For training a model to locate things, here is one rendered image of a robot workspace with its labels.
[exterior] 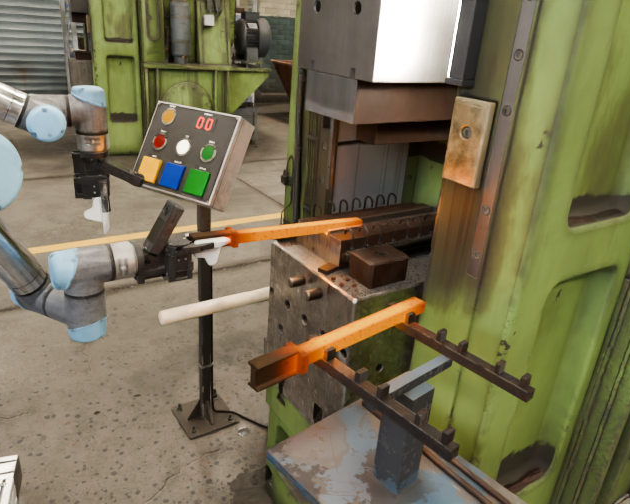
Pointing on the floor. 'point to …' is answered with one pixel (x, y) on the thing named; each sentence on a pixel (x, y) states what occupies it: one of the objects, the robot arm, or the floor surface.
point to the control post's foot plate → (195, 427)
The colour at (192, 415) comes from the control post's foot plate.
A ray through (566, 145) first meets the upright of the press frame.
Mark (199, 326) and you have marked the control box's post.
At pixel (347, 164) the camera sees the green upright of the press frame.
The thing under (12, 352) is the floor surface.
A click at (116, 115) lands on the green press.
